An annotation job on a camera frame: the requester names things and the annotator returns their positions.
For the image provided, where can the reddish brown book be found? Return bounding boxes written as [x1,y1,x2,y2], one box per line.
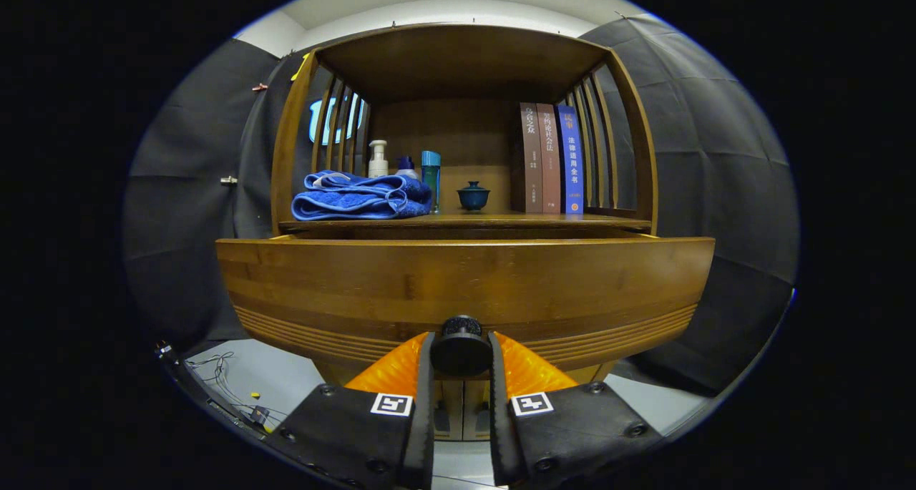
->
[537,103,562,214]

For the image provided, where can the folded blue towel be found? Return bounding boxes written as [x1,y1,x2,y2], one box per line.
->
[291,170,434,222]

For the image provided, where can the wooden cabinet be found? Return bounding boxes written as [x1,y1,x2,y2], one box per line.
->
[270,23,659,441]

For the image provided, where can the dark brown book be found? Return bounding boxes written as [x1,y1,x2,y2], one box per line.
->
[510,102,544,214]

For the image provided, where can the wooden countertop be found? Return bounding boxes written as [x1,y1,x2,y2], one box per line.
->
[279,213,652,233]

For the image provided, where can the black drawer knob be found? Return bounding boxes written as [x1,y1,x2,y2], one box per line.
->
[430,315,494,378]

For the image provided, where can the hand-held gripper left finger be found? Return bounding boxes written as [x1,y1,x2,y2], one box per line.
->
[265,331,436,490]

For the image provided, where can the thin floor cable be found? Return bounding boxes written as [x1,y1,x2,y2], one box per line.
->
[185,351,288,433]

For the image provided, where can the wooden drawer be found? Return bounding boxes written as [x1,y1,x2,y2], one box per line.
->
[216,234,716,387]

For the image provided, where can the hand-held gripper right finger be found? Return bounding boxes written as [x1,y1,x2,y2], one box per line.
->
[488,331,666,488]

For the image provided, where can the teal slim bottle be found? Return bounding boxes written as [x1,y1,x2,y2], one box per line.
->
[421,150,442,214]

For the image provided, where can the blue book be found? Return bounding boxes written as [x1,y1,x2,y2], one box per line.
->
[556,104,585,215]

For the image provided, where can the wooden cabinet door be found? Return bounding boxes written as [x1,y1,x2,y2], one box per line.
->
[463,379,492,441]
[434,379,463,441]

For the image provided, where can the blue lidded teacup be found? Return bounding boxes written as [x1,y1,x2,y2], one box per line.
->
[457,181,491,212]

